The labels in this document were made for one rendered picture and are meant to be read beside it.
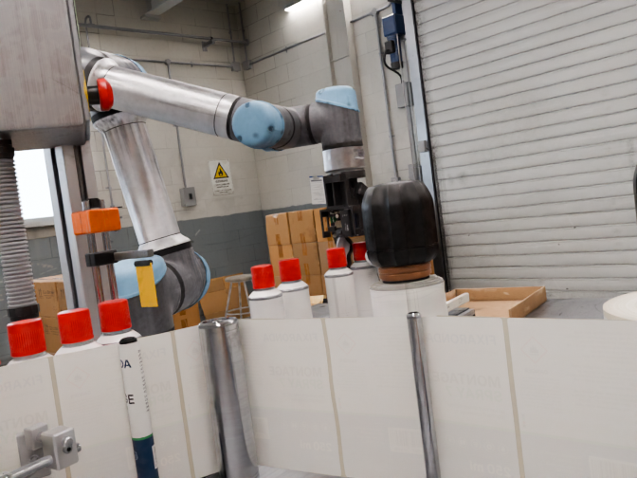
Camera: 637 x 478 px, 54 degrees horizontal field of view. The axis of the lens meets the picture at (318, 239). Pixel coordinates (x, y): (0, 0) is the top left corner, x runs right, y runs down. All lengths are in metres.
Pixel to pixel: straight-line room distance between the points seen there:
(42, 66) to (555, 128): 4.69
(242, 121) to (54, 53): 0.36
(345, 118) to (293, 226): 3.74
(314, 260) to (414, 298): 4.07
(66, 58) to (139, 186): 0.56
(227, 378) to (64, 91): 0.37
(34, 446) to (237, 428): 0.17
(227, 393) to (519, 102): 4.89
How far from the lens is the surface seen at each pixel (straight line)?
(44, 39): 0.78
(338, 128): 1.13
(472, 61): 5.60
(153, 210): 1.29
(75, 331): 0.72
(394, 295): 0.69
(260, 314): 0.93
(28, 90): 0.76
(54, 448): 0.56
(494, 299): 1.84
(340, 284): 1.08
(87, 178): 0.91
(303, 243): 4.80
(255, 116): 1.02
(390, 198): 0.68
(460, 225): 5.69
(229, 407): 0.60
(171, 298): 1.20
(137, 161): 1.30
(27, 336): 0.70
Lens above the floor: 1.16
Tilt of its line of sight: 3 degrees down
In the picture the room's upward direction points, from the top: 7 degrees counter-clockwise
